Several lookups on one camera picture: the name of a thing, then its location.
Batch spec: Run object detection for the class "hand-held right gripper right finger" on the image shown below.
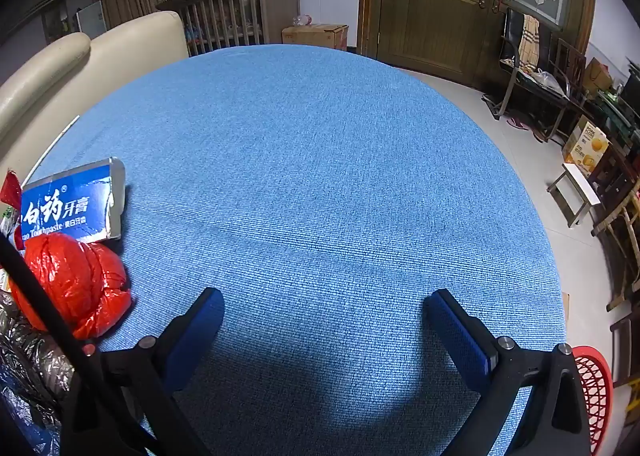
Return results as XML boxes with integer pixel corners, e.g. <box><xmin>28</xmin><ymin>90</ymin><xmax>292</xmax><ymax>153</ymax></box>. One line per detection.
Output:
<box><xmin>424</xmin><ymin>288</ymin><xmax>593</xmax><ymax>456</ymax></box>

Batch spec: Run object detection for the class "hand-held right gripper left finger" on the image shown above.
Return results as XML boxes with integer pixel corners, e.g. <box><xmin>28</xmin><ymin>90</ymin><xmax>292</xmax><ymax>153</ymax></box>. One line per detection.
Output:
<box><xmin>60</xmin><ymin>287</ymin><xmax>224</xmax><ymax>456</ymax></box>

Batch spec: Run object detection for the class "orange-red plastic bag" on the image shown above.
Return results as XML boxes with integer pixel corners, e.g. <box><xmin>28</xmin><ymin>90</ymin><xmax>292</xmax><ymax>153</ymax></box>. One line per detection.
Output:
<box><xmin>9</xmin><ymin>232</ymin><xmax>133</xmax><ymax>341</ymax></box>

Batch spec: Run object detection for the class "red plastic basket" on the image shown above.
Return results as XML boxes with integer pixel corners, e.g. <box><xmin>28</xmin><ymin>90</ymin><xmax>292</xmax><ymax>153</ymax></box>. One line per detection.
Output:
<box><xmin>572</xmin><ymin>345</ymin><xmax>615</xmax><ymax>456</ymax></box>

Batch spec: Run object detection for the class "small clear box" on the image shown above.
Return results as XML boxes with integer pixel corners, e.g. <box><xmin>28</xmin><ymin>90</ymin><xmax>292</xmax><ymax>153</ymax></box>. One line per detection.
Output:
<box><xmin>15</xmin><ymin>157</ymin><xmax>127</xmax><ymax>244</ymax></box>

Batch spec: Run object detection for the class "dark red wrapper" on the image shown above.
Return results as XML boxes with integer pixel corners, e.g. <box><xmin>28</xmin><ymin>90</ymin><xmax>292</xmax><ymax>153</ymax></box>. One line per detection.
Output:
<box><xmin>0</xmin><ymin>168</ymin><xmax>23</xmax><ymax>221</ymax></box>

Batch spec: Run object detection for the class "silver foil packet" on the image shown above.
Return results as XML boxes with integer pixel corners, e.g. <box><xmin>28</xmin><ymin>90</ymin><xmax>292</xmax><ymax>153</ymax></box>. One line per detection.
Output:
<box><xmin>0</xmin><ymin>286</ymin><xmax>76</xmax><ymax>402</ymax></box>

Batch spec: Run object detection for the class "blue tablecloth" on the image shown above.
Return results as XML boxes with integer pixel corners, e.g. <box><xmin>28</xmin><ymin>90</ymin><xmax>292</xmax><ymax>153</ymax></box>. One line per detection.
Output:
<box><xmin>25</xmin><ymin>44</ymin><xmax>566</xmax><ymax>456</ymax></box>

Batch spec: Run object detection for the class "small wooden stool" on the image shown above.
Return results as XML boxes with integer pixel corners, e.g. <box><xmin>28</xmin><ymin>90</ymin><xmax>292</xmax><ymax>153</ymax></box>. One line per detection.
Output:
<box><xmin>547</xmin><ymin>163</ymin><xmax>601</xmax><ymax>229</ymax></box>

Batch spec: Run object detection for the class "dark blue plastic wrapper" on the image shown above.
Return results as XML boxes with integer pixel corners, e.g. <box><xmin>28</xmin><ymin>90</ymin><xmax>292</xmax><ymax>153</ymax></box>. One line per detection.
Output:
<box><xmin>0</xmin><ymin>366</ymin><xmax>66</xmax><ymax>456</ymax></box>

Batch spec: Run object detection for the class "wooden chair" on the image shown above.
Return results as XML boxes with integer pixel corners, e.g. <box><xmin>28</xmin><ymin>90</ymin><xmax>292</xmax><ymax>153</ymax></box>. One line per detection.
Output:
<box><xmin>592</xmin><ymin>176</ymin><xmax>640</xmax><ymax>311</ymax></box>

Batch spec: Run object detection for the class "yellow printed carton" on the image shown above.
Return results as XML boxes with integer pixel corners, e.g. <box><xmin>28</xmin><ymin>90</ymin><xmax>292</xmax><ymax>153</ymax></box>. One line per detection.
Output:
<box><xmin>562</xmin><ymin>116</ymin><xmax>611</xmax><ymax>174</ymax></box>

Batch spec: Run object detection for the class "beige leather sofa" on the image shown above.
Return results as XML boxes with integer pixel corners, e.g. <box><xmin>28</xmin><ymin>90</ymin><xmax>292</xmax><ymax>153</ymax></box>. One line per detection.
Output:
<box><xmin>0</xmin><ymin>10</ymin><xmax>190</xmax><ymax>187</ymax></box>

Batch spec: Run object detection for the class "black metal chair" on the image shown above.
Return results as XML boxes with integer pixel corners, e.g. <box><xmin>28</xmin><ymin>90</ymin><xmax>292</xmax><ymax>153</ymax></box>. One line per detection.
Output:
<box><xmin>482</xmin><ymin>8</ymin><xmax>586</xmax><ymax>141</ymax></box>

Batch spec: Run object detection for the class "wooden cabinet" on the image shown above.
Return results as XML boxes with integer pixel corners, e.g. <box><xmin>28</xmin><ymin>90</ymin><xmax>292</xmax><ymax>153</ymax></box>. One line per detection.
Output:
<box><xmin>157</xmin><ymin>0</ymin><xmax>301</xmax><ymax>56</ymax></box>

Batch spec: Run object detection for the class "cardboard box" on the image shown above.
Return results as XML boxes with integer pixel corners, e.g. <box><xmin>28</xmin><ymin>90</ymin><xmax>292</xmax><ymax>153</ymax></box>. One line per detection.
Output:
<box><xmin>281</xmin><ymin>24</ymin><xmax>349</xmax><ymax>51</ymax></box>

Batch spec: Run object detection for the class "wooden double door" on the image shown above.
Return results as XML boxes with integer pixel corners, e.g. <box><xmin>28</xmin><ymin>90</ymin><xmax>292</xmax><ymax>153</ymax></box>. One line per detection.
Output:
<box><xmin>357</xmin><ymin>0</ymin><xmax>596</xmax><ymax>91</ymax></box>

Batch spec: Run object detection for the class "white board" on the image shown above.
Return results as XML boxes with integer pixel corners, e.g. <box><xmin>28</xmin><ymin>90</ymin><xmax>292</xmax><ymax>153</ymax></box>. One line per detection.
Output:
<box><xmin>75</xmin><ymin>0</ymin><xmax>108</xmax><ymax>34</ymax></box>

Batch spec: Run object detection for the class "black cable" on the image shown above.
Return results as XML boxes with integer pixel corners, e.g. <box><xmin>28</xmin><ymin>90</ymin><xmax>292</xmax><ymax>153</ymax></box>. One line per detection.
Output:
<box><xmin>0</xmin><ymin>235</ymin><xmax>161</xmax><ymax>456</ymax></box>

